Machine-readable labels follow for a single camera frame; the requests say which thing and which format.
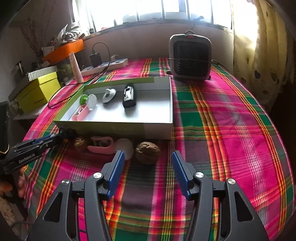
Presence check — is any pink clip holder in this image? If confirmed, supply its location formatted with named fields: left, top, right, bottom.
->
left=72, top=104, right=90, bottom=121

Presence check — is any green white spool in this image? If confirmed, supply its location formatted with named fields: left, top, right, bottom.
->
left=79, top=94, right=97, bottom=110

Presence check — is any white panda toy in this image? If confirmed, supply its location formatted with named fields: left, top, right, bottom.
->
left=102, top=88, right=116, bottom=103

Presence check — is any black rectangular device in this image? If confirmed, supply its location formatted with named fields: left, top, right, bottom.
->
left=122, top=83, right=137, bottom=109

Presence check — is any person left hand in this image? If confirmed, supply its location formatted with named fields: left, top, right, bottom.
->
left=0, top=167, right=26, bottom=198

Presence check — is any walnut ball left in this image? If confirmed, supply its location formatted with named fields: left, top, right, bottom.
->
left=74, top=136, right=89, bottom=153

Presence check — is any walnut ball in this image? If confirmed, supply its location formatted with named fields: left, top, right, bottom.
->
left=74, top=136, right=89, bottom=153
left=135, top=142, right=161, bottom=165

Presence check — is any pink white spoon toy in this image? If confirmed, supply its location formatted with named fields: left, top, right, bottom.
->
left=87, top=137, right=134, bottom=160

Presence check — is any walnut ball right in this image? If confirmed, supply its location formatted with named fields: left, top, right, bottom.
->
left=135, top=142, right=161, bottom=165

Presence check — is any yellow shoe box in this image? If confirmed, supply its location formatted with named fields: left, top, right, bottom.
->
left=16, top=72, right=61, bottom=113

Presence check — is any plaid pink green cloth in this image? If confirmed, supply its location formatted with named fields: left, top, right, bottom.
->
left=24, top=58, right=295, bottom=240

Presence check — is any beige cream tube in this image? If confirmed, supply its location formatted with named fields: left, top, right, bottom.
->
left=69, top=52, right=83, bottom=84

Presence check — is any striped green white box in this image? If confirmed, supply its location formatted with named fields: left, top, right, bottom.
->
left=26, top=66, right=57, bottom=82

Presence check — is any green white cardboard box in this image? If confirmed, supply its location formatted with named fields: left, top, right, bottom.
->
left=54, top=77, right=173, bottom=140

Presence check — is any orange tray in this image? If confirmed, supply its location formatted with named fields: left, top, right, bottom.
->
left=43, top=39, right=84, bottom=65

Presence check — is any black charger adapter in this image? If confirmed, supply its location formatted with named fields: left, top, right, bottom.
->
left=90, top=53, right=102, bottom=67

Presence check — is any white power strip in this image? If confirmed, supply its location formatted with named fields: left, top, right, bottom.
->
left=81, top=58, right=128, bottom=76

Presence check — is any small grey fan heater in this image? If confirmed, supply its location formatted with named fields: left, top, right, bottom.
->
left=169, top=31, right=212, bottom=81

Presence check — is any patterned beige curtain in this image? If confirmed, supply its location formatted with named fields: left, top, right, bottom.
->
left=232, top=1, right=294, bottom=111

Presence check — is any black charger cable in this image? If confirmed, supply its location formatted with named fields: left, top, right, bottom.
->
left=47, top=42, right=112, bottom=110

